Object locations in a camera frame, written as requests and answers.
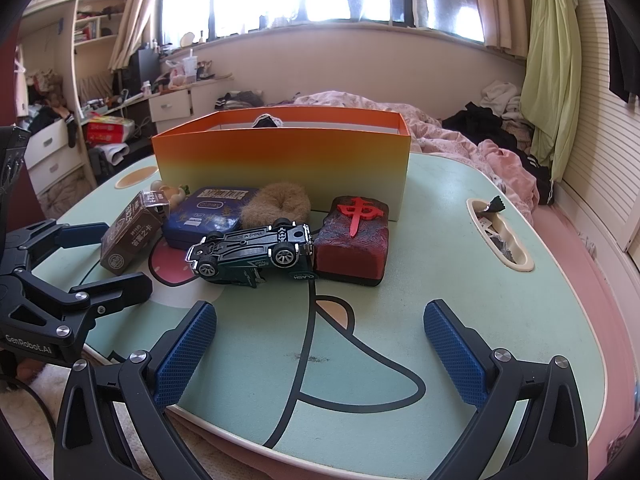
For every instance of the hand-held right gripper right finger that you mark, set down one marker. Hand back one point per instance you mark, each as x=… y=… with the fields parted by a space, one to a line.
x=455 y=355

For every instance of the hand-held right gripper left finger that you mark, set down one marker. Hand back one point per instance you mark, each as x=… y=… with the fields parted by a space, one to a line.
x=185 y=355

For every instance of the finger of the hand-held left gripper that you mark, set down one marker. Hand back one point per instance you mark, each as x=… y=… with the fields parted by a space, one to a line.
x=85 y=235
x=125 y=290

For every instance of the brown card carton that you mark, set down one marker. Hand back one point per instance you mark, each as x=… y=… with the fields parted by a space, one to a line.
x=130 y=240

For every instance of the dark blue tin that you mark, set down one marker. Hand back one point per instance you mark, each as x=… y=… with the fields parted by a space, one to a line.
x=210 y=215

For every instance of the dark green toy car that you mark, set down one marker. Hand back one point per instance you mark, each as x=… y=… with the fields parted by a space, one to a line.
x=250 y=252

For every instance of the dark red mahjong block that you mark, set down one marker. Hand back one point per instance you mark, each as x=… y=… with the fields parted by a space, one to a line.
x=350 y=250

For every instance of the fluffy fur scrunchie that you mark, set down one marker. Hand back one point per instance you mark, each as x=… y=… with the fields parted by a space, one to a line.
x=260 y=210

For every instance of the orange gradient cardboard box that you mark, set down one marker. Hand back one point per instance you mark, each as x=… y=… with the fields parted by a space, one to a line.
x=280 y=160

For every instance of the black leather cloth with lace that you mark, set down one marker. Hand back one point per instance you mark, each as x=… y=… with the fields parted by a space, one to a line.
x=267 y=121

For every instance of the green cartoon print desktop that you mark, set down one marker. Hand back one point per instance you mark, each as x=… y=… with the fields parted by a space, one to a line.
x=375 y=310

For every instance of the white drawer unit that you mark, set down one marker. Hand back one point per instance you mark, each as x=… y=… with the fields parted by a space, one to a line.
x=50 y=155

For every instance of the red and white tissue pack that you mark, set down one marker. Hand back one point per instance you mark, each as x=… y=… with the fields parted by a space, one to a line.
x=107 y=130

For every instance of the pile of wrappers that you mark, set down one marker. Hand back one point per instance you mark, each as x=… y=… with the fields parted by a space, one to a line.
x=500 y=240

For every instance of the white drawer cabinet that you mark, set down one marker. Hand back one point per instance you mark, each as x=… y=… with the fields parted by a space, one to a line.
x=170 y=105

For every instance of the black snack wrapper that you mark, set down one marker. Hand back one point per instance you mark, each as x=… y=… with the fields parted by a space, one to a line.
x=495 y=204

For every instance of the black monitor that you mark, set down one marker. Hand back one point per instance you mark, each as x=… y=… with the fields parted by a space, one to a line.
x=145 y=67

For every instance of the white cup with straw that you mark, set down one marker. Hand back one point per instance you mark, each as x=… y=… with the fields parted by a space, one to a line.
x=190 y=70

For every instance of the striped clothes pile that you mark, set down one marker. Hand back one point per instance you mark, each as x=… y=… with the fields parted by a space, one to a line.
x=237 y=99

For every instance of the white bookshelf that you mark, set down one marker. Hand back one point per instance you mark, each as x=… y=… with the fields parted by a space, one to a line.
x=95 y=25

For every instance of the pink floral blanket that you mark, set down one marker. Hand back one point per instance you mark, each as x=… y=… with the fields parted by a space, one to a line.
x=450 y=135

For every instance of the beige curtain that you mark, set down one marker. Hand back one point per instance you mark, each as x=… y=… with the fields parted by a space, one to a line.
x=135 y=15
x=500 y=5

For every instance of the black clothes pile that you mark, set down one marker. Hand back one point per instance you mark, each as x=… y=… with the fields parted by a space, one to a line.
x=470 y=120

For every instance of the white louvered closet doors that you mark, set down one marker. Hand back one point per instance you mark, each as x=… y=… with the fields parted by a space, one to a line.
x=600 y=160

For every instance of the white clothes pile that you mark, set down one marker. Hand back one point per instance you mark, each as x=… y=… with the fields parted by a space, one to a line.
x=500 y=95

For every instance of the light green hanging cloth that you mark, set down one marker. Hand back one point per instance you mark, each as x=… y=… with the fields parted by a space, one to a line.
x=550 y=70

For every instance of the black hanging garment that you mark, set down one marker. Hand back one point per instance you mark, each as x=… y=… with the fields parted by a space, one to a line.
x=622 y=60

